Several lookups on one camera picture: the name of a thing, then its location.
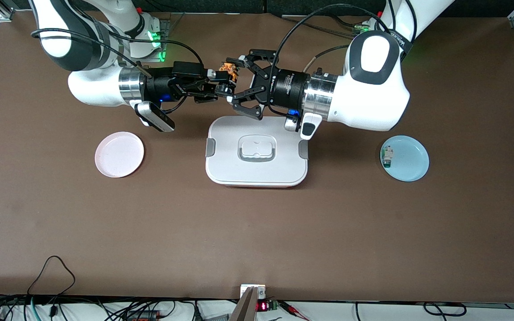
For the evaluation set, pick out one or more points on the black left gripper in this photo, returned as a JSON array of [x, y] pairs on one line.
[[289, 88]]

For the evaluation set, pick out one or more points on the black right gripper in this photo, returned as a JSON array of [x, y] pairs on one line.
[[162, 86]]

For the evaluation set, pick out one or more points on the orange black push-button switch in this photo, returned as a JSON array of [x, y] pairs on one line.
[[228, 70]]

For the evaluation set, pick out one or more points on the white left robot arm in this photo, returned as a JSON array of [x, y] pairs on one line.
[[364, 98]]

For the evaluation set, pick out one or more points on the pink round plate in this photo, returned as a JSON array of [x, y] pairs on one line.
[[118, 160]]

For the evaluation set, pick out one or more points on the light blue round plate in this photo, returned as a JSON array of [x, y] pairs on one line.
[[411, 167]]

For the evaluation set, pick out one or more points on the red LED display board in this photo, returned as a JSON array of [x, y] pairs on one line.
[[262, 306]]

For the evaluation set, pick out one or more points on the red black test leads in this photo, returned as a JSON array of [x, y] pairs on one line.
[[299, 314]]

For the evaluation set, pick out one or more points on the orange black connector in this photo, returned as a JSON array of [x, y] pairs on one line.
[[143, 317]]

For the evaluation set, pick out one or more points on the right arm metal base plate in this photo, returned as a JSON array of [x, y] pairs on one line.
[[166, 26]]

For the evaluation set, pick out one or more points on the white green push-button switch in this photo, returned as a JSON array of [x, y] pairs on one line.
[[387, 156]]

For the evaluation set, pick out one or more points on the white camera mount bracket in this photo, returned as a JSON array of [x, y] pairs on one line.
[[261, 292]]

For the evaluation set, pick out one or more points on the camera mount pole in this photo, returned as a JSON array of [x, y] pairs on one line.
[[246, 307]]

